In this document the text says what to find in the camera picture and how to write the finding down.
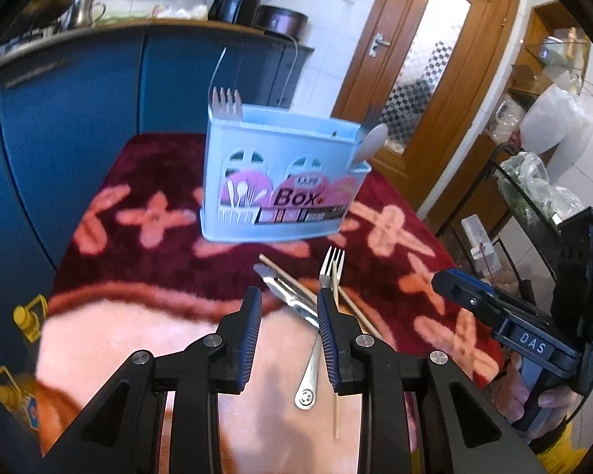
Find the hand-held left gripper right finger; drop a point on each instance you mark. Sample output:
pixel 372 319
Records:
pixel 328 340

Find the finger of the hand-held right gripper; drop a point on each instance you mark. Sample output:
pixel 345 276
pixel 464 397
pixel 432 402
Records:
pixel 494 292
pixel 464 298

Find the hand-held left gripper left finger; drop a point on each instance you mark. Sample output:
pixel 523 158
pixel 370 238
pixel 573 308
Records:
pixel 249 335

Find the small metal fork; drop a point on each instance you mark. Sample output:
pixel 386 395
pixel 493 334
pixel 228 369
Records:
pixel 305 399

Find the grey plastic spoon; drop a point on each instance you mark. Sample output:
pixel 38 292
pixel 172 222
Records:
pixel 370 143

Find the light blue utensil holder box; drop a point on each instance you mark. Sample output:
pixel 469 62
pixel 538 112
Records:
pixel 257 138

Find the white plastic fork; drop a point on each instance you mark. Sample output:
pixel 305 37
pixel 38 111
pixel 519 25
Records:
pixel 227 106

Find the person's right hand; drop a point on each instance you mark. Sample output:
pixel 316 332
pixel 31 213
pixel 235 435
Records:
pixel 563 397

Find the white power strip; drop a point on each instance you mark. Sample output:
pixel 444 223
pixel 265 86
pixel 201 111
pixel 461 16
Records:
pixel 479 242

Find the clear bag of vegetables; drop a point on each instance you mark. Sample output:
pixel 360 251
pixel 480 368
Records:
pixel 538 187

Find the red floral blanket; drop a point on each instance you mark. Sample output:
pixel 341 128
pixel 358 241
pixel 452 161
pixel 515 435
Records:
pixel 128 281

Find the white plastic bag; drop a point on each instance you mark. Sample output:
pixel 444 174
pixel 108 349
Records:
pixel 558 118

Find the cardboard box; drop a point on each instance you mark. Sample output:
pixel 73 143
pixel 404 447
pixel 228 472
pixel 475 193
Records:
pixel 526 79

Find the wooden door with glass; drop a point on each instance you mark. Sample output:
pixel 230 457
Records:
pixel 375 108

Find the wooden shelf unit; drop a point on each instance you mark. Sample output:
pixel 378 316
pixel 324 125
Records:
pixel 548 24

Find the blue base cabinet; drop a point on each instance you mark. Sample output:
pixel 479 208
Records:
pixel 54 158

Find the dark rice cooker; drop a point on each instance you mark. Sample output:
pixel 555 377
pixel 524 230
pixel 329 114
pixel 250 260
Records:
pixel 279 22

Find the wooden cutting board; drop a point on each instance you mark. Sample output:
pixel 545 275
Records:
pixel 178 22

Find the clear plastic bag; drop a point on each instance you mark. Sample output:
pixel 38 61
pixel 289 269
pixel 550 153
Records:
pixel 180 7

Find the black air fryer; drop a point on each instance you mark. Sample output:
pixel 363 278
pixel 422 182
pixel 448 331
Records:
pixel 232 0

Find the pale green cloth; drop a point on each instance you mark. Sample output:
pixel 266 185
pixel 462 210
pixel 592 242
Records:
pixel 123 16

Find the metal cup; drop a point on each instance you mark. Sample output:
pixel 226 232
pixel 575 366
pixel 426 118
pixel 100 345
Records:
pixel 86 12

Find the gas stove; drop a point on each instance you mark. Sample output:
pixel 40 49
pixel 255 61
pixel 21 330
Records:
pixel 24 42

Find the large black wok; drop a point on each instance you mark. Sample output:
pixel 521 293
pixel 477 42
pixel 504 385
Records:
pixel 54 0

